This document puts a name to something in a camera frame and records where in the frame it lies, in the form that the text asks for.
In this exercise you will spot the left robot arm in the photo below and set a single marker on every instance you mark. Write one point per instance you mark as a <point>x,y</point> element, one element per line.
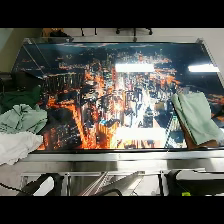
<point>40,186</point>

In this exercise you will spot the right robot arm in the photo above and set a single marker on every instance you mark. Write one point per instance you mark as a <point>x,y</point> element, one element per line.
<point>196,185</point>

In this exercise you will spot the office chair base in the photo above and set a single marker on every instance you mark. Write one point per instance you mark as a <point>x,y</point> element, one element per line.
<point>134,31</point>

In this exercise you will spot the pale green garment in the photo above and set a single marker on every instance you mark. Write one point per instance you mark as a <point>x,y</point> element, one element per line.
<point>197,116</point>

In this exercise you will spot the light green garment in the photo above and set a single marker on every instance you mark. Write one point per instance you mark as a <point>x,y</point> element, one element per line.
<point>23,119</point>

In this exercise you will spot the brown garment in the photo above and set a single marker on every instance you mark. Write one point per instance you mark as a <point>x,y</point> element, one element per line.
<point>200,144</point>

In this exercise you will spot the dark green garment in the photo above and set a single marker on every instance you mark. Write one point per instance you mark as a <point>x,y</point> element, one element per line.
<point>20,98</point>

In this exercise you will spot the black garment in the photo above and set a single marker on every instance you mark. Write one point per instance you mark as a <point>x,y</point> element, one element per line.
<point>16,81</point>

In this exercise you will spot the white garment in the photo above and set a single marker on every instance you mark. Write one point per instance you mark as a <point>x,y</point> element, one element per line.
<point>16,146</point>

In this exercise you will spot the silver frame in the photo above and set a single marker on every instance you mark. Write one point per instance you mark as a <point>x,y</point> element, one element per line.
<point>110,163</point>

